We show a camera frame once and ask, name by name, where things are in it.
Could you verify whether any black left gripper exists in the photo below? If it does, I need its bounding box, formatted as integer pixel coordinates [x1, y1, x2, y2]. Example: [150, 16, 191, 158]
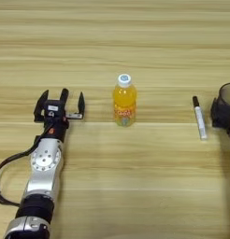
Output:
[33, 89, 86, 144]

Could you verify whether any white marker pen black cap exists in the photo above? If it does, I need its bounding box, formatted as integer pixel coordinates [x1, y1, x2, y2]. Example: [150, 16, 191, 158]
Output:
[192, 95, 208, 141]

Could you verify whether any black mesh pen cup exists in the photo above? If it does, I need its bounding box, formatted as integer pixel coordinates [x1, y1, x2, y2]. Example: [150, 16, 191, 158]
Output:
[217, 81, 230, 125]

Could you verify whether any orange juice bottle white cap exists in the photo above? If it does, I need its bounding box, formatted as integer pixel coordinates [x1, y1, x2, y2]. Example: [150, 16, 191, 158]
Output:
[112, 73, 138, 128]

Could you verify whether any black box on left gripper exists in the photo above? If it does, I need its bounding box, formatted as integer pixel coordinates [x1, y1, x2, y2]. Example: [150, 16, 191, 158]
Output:
[44, 99, 67, 119]

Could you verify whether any black rounded gripper post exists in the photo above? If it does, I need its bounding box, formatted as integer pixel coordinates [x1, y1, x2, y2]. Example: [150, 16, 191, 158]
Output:
[58, 88, 70, 104]

